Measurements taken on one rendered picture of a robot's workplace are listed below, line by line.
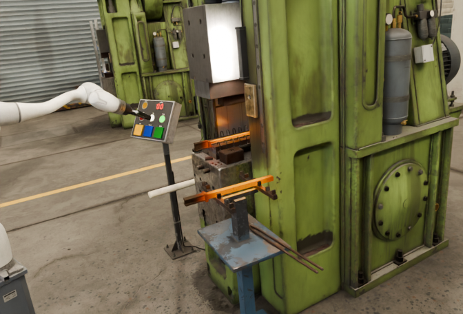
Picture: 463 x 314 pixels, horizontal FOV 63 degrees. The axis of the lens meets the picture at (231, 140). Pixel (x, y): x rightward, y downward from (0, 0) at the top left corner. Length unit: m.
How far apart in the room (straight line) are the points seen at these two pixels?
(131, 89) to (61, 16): 3.48
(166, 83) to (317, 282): 5.28
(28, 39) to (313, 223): 8.55
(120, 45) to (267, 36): 5.38
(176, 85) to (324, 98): 5.22
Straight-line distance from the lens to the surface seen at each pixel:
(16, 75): 9.97
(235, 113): 2.51
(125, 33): 7.06
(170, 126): 2.56
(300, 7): 2.00
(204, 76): 2.14
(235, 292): 2.49
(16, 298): 2.26
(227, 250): 1.80
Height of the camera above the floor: 1.66
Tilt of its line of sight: 17 degrees down
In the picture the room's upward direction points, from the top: 5 degrees counter-clockwise
